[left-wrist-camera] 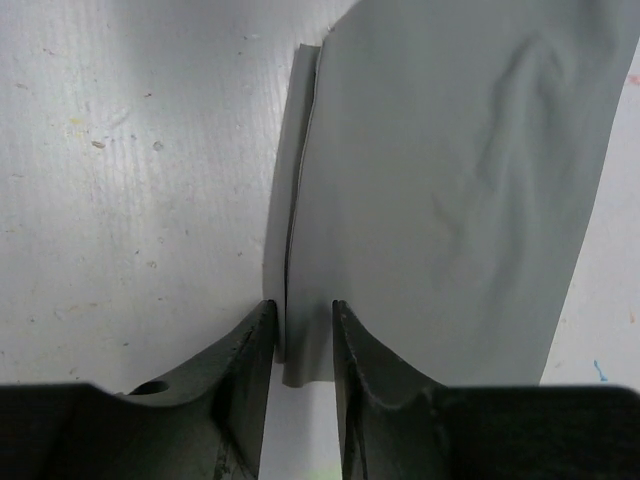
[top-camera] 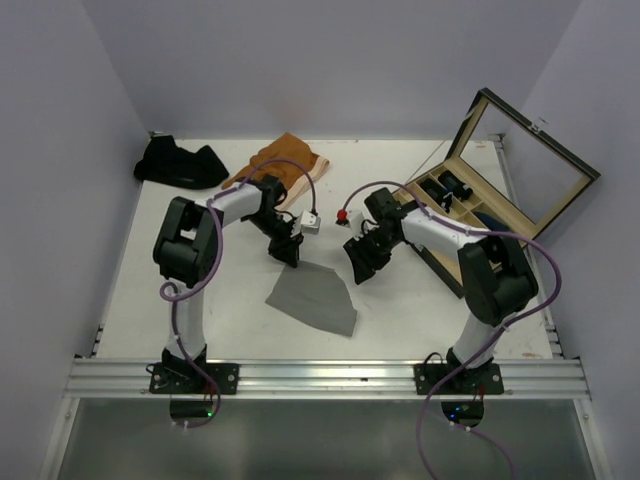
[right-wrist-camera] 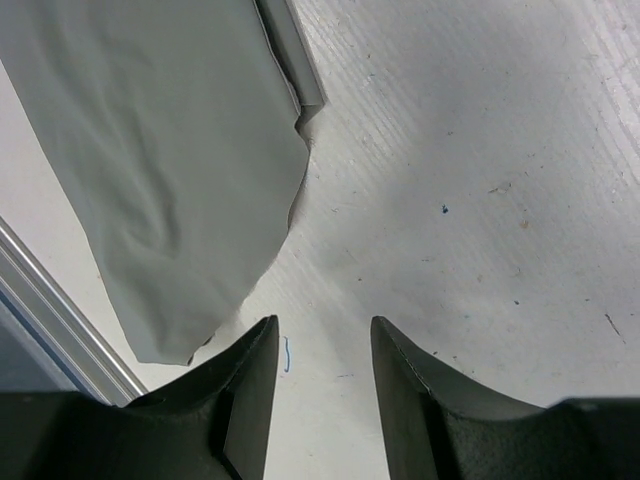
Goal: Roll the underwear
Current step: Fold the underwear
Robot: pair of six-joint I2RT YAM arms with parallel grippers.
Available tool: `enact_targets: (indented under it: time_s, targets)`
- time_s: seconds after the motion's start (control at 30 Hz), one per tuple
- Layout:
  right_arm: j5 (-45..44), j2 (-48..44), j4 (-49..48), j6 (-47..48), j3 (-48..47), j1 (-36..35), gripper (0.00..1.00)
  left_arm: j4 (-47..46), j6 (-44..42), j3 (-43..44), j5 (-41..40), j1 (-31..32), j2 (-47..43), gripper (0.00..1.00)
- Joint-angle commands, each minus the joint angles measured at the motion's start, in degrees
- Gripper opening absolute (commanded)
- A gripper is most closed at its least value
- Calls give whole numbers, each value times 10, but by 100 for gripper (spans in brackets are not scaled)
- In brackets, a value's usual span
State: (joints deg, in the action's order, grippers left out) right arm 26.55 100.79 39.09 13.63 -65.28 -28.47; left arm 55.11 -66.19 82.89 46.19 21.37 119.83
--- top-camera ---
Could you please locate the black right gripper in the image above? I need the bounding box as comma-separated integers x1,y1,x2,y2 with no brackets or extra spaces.
344,227,400,282

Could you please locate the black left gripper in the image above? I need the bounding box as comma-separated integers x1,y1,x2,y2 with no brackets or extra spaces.
246,210,304,268

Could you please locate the grey underwear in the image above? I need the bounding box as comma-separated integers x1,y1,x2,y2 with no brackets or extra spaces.
265,261,358,338

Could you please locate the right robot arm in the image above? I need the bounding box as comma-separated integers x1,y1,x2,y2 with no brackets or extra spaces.
336,188,538,393

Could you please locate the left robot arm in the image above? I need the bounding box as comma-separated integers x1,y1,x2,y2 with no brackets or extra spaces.
152,175,303,393

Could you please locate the brown underwear cream waistband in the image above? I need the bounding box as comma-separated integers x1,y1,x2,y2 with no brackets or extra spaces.
222,133,330,210

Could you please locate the black rolled underwear in box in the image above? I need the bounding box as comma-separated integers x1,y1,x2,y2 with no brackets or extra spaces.
418,170,473,213

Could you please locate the navy rolled underwear in box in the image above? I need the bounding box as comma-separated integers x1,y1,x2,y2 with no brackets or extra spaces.
473,211,513,237

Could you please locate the black beige compartment box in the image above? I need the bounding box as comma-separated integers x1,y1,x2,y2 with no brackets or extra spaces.
397,88,601,299

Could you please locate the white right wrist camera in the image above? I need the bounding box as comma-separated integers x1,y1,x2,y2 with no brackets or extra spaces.
336,209,365,239

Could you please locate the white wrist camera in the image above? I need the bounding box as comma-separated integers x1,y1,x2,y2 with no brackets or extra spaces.
336,209,365,239
293,210,321,235

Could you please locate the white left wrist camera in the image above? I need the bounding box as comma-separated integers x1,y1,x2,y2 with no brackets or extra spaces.
293,210,321,235

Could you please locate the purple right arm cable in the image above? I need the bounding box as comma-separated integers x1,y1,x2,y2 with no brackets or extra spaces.
339,182,561,480

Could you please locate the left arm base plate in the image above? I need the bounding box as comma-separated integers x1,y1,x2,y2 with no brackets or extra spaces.
146,363,240,395

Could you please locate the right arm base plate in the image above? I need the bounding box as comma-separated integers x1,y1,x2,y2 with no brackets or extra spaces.
413,362,505,396

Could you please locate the aluminium table edge rail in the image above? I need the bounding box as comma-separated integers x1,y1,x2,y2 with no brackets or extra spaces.
491,134,564,360

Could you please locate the aluminium front rail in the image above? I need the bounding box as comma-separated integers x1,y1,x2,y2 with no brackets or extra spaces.
64,358,590,400

